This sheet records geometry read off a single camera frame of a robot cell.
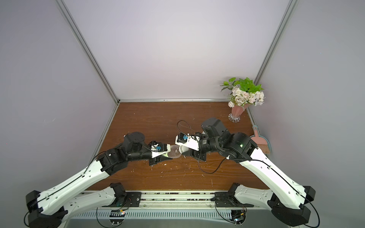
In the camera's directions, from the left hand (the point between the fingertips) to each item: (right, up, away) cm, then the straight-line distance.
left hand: (171, 151), depth 66 cm
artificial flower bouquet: (+42, +31, +19) cm, 56 cm away
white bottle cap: (+6, +3, -9) cm, 11 cm away
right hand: (+6, +5, -7) cm, 10 cm away
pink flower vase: (+43, +15, +37) cm, 59 cm away
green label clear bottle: (+2, 0, -4) cm, 4 cm away
